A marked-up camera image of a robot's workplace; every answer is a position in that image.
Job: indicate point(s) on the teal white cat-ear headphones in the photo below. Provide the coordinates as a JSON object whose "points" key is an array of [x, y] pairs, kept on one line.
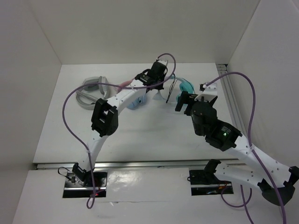
{"points": [[178, 85]]}

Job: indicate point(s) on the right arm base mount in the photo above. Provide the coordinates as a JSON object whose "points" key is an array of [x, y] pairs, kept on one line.
{"points": [[204, 182]]}

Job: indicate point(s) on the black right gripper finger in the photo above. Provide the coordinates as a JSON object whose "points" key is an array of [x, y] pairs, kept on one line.
{"points": [[190, 101], [181, 100]]}

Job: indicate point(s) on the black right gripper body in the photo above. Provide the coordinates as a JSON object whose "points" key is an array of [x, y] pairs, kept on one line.
{"points": [[197, 130]]}

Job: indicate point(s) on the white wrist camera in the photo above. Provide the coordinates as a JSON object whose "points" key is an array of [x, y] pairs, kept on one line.
{"points": [[207, 92], [162, 66]]}

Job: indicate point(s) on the grey over-ear headphones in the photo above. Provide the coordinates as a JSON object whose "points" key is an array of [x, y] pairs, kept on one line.
{"points": [[87, 96]]}

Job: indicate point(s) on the aluminium mounting rail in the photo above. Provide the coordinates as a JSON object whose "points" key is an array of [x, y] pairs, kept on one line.
{"points": [[137, 164]]}

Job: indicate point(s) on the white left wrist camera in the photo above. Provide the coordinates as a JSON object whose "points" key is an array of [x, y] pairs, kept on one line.
{"points": [[162, 66]]}

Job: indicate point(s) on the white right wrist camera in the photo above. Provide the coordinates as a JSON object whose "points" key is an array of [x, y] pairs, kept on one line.
{"points": [[207, 92]]}

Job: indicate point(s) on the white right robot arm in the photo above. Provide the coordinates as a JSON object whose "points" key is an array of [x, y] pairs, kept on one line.
{"points": [[274, 180]]}

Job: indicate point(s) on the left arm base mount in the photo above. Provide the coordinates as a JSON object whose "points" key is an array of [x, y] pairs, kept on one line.
{"points": [[74, 188]]}

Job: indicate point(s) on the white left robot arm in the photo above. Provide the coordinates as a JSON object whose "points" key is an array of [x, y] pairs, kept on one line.
{"points": [[105, 115]]}

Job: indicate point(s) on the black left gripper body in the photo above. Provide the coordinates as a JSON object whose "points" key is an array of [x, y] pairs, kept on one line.
{"points": [[160, 80]]}

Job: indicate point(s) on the pink blue cat-ear headphones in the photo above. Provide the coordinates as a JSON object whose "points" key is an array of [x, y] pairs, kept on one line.
{"points": [[129, 97]]}

